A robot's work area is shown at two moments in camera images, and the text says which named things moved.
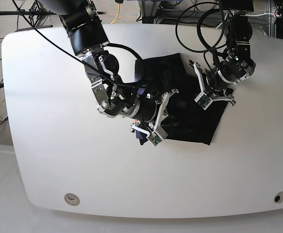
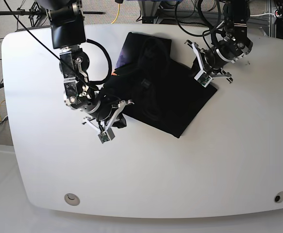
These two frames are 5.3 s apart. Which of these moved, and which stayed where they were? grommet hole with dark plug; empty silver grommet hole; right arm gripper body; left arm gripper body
Moved: right arm gripper body; left arm gripper body
Stayed: empty silver grommet hole; grommet hole with dark plug
